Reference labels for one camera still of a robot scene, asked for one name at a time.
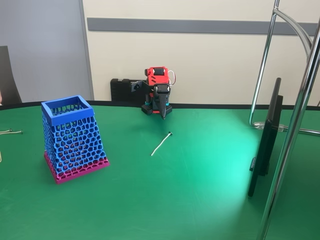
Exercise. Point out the white thin stick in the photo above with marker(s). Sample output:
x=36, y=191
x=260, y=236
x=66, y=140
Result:
x=161, y=143

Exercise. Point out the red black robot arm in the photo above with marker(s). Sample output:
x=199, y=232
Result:
x=157, y=78

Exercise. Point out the blue pink lattice basket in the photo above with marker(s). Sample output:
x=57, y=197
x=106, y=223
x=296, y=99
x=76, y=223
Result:
x=72, y=140

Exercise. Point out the black teal table clamp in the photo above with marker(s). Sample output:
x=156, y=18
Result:
x=147, y=100

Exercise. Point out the black plastic carrying case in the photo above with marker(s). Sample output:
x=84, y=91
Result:
x=120, y=90

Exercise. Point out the green table cloth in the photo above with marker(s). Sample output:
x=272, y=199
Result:
x=175, y=200

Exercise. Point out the clear plastic clip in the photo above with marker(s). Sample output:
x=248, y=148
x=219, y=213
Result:
x=260, y=125

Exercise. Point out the chrome tube stand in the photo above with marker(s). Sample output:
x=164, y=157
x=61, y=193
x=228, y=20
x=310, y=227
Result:
x=286, y=150

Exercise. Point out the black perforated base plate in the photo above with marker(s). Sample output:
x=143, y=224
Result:
x=147, y=109

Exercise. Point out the small camera module on bracket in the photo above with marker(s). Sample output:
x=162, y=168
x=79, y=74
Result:
x=137, y=86

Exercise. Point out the grey wall rail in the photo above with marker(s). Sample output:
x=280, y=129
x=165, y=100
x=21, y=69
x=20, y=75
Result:
x=200, y=26

